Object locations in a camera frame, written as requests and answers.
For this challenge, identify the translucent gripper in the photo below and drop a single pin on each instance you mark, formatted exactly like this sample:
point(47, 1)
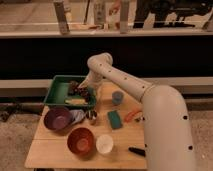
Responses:
point(91, 92)

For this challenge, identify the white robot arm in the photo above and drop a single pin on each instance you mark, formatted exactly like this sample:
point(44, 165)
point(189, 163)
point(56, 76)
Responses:
point(167, 129)

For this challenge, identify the blue cup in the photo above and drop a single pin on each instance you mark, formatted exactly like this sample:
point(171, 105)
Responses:
point(117, 97)

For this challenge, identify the white paper cup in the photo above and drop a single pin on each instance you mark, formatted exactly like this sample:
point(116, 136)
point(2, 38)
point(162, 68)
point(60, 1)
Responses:
point(104, 144)

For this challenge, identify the dark grape bunch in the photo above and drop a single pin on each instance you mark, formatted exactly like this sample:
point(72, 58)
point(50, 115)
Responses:
point(74, 89)

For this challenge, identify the crumpled grey cloth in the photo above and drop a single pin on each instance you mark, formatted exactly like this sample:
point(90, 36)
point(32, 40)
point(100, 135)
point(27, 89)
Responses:
point(78, 116)

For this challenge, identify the green plastic tray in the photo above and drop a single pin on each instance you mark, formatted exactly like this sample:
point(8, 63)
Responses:
point(58, 93)

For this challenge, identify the green sponge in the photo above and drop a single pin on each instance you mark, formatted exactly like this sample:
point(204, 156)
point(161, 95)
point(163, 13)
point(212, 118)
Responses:
point(114, 119)

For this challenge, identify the purple bowl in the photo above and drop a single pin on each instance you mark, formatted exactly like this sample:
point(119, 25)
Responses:
point(57, 118)

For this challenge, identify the orange carrot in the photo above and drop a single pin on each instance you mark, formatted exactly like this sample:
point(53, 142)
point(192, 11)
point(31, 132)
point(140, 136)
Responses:
point(131, 114)

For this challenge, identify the orange bowl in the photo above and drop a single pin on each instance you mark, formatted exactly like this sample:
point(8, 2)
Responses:
point(80, 141)

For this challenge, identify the metal fork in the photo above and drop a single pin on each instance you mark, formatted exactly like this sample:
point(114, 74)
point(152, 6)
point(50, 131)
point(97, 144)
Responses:
point(138, 119)

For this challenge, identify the black handled tool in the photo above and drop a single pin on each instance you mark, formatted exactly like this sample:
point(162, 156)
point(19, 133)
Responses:
point(137, 151)

